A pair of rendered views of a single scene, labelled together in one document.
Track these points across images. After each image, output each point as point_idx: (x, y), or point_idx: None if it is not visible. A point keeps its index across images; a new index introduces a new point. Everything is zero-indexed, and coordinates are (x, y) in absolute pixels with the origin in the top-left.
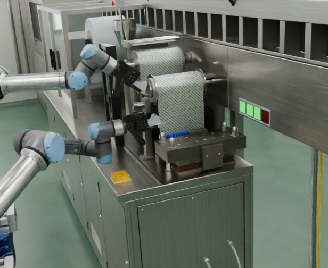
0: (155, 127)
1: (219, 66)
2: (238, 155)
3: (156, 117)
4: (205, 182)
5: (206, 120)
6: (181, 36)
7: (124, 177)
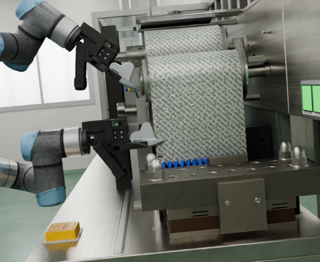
0: (141, 145)
1: (274, 35)
2: None
3: (145, 126)
4: (221, 260)
5: (258, 145)
6: (224, 10)
7: (65, 233)
